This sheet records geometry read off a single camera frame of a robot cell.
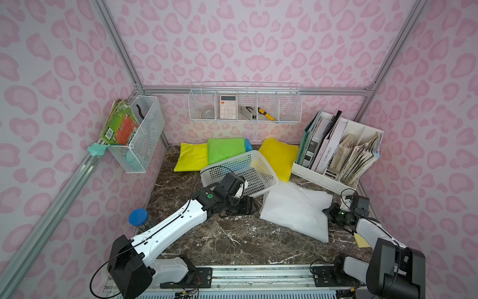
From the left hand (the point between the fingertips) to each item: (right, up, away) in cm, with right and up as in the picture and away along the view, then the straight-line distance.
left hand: (253, 205), depth 74 cm
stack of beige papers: (+47, +17, +14) cm, 52 cm away
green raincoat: (-19, +25, +41) cm, 51 cm away
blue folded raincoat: (-1, +27, +43) cm, 51 cm away
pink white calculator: (-12, +45, +21) cm, 51 cm away
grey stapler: (-2, +43, +24) cm, 49 cm away
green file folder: (+25, +30, +10) cm, 40 cm away
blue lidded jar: (-43, -3, -5) cm, 44 cm away
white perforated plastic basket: (+5, +9, +29) cm, 31 cm away
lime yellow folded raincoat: (-35, +20, +38) cm, 55 cm away
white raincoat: (+22, -5, +16) cm, 28 cm away
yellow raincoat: (+18, +20, +33) cm, 42 cm away
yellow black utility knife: (+7, +42, +24) cm, 49 cm away
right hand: (+34, -5, +16) cm, 38 cm away
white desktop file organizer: (+33, +30, +8) cm, 45 cm away
